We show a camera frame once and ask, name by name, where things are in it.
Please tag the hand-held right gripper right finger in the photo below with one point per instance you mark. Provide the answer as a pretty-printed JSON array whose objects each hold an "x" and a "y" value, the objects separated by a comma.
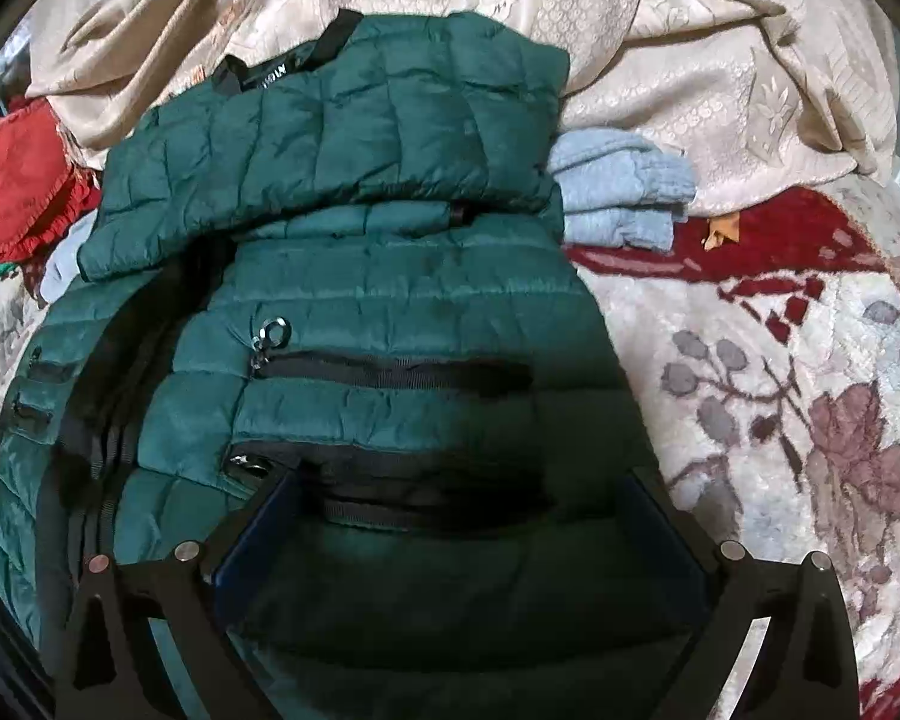
[{"x": 667, "y": 532}]

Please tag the floral red and white blanket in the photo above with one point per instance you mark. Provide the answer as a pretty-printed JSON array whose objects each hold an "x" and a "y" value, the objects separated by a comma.
[{"x": 780, "y": 360}]

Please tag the light blue cloth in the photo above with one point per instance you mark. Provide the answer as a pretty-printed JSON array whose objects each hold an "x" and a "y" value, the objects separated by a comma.
[{"x": 61, "y": 266}]

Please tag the green quilted puffer jacket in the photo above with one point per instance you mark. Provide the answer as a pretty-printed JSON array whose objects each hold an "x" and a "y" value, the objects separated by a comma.
[{"x": 390, "y": 315}]

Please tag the red ruffled pillow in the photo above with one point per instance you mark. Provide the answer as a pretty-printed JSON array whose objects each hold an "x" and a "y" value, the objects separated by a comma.
[{"x": 15, "y": 172}]

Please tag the small orange scrap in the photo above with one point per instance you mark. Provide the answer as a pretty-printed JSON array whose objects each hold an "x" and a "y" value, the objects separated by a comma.
[{"x": 720, "y": 232}]

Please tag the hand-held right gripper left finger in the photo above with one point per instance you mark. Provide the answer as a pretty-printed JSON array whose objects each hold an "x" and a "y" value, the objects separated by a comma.
[{"x": 247, "y": 547}]

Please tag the folded light blue garment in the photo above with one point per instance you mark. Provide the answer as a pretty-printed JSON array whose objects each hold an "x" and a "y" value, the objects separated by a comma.
[{"x": 615, "y": 187}]

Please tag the beige patterned blanket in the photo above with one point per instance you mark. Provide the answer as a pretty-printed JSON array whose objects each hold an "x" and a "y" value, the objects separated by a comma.
[{"x": 645, "y": 37}]

